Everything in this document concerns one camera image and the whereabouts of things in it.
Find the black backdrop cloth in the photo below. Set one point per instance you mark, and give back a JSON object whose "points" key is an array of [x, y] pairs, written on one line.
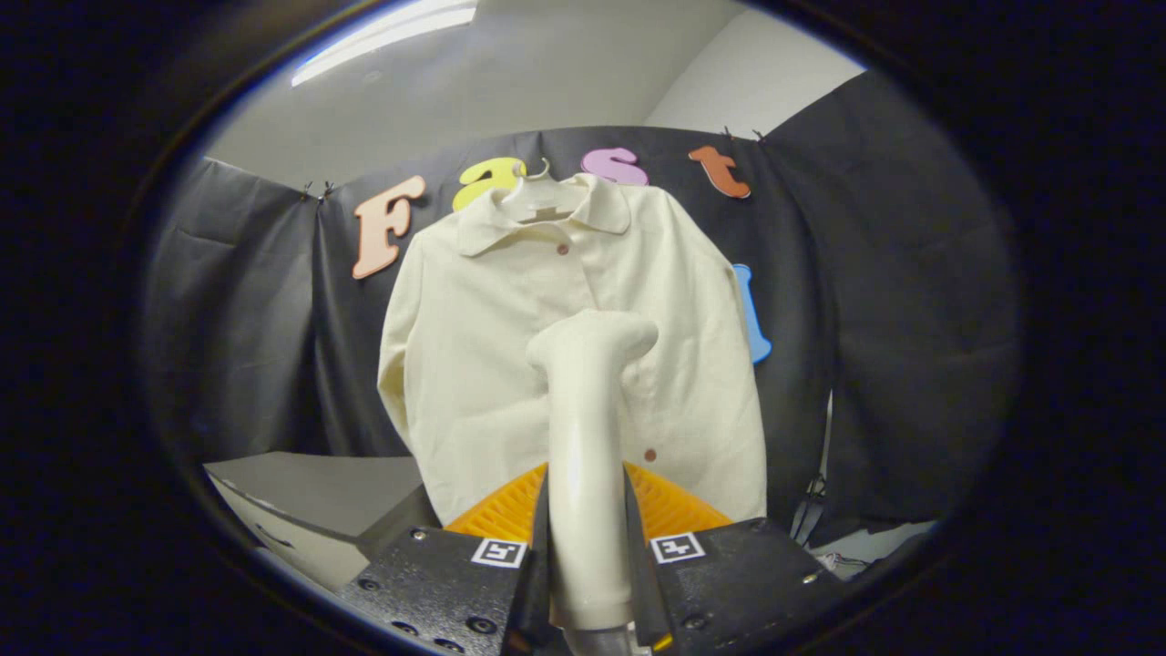
{"points": [[865, 301]]}

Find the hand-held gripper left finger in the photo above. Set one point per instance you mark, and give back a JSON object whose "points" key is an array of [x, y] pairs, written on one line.
{"points": [[455, 583]]}

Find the grey cabinet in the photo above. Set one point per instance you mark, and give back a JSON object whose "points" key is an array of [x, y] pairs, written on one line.
{"points": [[319, 487]]}

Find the thin grey pole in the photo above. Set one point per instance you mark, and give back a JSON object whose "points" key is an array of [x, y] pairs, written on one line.
{"points": [[823, 437]]}

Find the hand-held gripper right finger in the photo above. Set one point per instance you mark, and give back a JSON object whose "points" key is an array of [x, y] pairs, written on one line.
{"points": [[729, 583]]}

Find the white clothes hanger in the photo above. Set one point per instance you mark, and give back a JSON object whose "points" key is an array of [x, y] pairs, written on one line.
{"points": [[537, 196]]}

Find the ceiling light panel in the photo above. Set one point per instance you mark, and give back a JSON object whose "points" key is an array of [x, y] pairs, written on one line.
{"points": [[392, 32]]}

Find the cream button shirt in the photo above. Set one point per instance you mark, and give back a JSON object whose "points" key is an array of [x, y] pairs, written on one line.
{"points": [[474, 346]]}

